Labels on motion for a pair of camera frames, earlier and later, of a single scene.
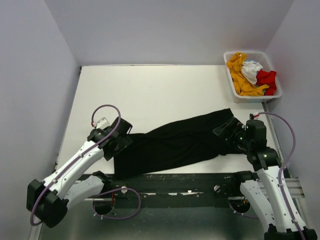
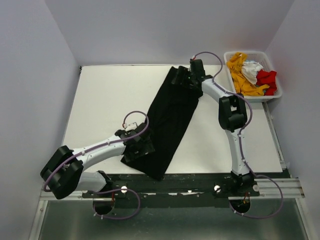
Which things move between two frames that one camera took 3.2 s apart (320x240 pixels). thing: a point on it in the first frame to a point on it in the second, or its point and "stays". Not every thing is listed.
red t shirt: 265,77 stays
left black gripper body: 123,143 to 143,149
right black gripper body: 238,128 to 188,79
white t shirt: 249,70 stays
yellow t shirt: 243,86 stays
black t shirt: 187,139 to 168,118
